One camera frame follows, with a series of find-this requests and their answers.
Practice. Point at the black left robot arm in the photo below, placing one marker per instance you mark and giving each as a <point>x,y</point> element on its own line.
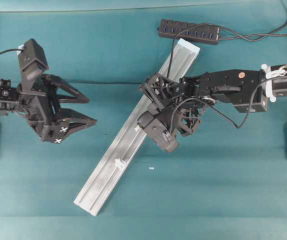
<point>9,98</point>

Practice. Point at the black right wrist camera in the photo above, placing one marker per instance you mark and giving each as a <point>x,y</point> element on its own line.
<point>156,125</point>

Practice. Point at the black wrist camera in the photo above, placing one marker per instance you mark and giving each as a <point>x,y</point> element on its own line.
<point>156,125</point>
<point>32,60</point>

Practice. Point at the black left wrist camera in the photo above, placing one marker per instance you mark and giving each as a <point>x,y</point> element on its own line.
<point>32,60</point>

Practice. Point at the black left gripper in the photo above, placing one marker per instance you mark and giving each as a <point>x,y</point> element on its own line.
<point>39,103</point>

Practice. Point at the green table cloth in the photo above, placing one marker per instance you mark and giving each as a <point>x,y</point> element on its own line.
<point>221,183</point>

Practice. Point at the silver aluminium rail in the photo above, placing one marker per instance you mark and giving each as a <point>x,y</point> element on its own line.
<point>123,148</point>

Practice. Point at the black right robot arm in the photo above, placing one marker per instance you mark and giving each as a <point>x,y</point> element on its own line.
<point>246,90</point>

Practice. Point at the black USB hub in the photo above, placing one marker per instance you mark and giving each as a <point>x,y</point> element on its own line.
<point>200,33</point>

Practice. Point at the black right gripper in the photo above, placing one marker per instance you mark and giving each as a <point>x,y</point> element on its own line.
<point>163,92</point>

